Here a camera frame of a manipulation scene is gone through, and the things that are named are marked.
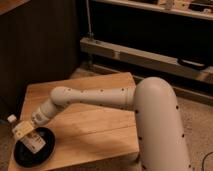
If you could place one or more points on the grey metal beam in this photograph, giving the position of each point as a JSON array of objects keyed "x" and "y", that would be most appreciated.
[{"x": 145, "y": 59}]

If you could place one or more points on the wooden shelf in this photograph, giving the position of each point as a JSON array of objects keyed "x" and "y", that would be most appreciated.
[{"x": 156, "y": 8}]

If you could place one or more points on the wooden corner cabinet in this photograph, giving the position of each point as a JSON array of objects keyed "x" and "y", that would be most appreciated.
[{"x": 7, "y": 5}]

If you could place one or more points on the black handle object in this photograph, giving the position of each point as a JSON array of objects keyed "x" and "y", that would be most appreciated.
[{"x": 192, "y": 65}]

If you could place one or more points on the white plastic bottle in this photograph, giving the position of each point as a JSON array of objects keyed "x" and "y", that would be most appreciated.
[{"x": 24, "y": 131}]

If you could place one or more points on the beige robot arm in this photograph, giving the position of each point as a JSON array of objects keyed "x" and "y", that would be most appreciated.
[{"x": 161, "y": 137}]

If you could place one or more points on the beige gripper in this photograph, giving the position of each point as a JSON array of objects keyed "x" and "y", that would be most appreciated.
[{"x": 45, "y": 112}]

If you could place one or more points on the wooden table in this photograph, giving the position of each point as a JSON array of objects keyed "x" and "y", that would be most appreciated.
[{"x": 84, "y": 133}]

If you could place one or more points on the black ceramic bowl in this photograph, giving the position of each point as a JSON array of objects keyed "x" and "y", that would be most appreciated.
[{"x": 25, "y": 158}]

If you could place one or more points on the metal pole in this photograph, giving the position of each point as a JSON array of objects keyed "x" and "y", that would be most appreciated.
[{"x": 90, "y": 32}]

